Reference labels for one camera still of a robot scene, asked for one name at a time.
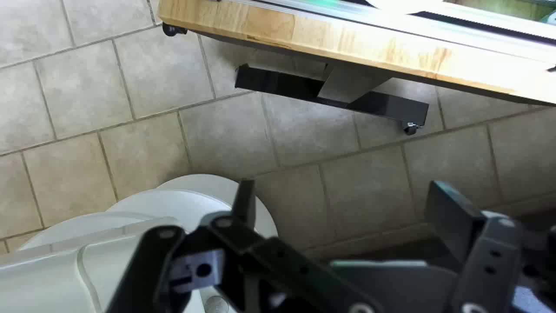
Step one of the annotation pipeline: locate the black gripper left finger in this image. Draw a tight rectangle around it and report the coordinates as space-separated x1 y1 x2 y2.
107 180 385 313

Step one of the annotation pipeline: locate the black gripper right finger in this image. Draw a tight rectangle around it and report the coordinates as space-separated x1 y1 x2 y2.
425 180 527 313

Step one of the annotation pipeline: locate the black metal table foot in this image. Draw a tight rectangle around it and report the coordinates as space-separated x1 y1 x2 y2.
234 63 432 136

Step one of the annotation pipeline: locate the wooden top robot table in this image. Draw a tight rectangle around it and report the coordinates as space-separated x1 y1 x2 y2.
157 0 556 109

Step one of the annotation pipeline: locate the black caster wheel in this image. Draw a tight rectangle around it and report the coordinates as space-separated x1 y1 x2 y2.
162 23 188 39

